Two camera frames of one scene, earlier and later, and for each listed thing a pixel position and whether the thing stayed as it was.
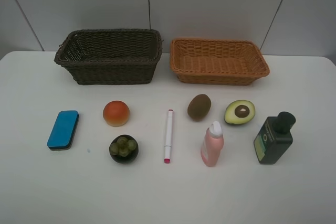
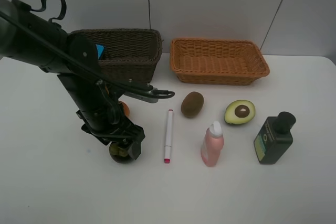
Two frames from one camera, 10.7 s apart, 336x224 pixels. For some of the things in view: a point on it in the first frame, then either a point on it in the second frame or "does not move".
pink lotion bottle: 212,144 does not move
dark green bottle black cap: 274,138 does not move
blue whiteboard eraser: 62,135 to 100,50
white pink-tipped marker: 168,145 does not move
